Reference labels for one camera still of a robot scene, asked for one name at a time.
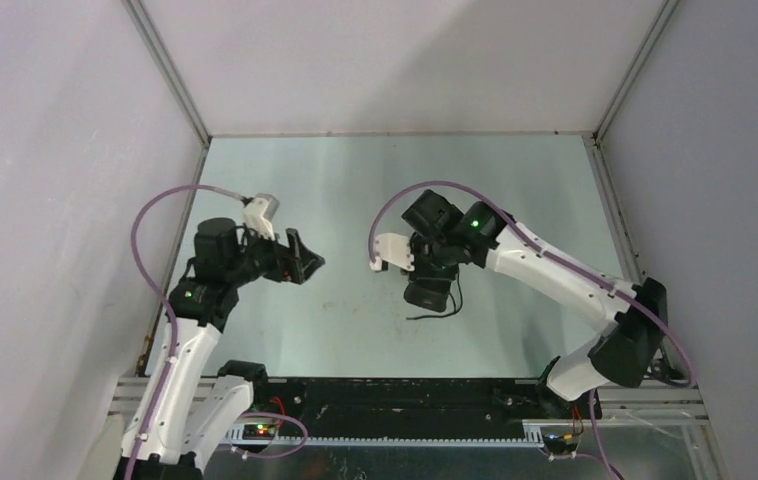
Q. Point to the black shoelace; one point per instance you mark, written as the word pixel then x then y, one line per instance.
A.
pixel 454 305

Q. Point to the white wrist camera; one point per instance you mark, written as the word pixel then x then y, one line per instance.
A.
pixel 258 213
pixel 391 249

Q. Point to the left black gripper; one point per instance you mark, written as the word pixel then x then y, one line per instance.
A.
pixel 293 264

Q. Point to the left circuit board with leds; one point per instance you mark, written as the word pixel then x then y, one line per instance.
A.
pixel 258 432

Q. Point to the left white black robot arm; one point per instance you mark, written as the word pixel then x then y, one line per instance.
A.
pixel 167 437

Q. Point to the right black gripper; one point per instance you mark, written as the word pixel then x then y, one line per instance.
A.
pixel 416 244

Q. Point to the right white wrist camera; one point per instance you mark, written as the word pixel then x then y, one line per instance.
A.
pixel 391 249

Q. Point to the black sneaker shoe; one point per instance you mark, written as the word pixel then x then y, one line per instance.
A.
pixel 429 288

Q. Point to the circuit board with leds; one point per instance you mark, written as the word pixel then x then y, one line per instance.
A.
pixel 560 446
pixel 258 432

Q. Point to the slotted grey cable duct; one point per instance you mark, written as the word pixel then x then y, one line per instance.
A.
pixel 531 438

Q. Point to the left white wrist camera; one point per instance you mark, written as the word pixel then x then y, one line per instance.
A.
pixel 258 213

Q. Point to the aluminium front rail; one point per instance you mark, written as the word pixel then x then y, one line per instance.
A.
pixel 651 398

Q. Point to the right circuit board with leds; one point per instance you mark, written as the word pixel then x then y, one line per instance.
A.
pixel 560 446

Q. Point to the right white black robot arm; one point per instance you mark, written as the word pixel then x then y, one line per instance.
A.
pixel 628 318

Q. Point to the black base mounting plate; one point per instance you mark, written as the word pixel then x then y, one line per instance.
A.
pixel 420 408

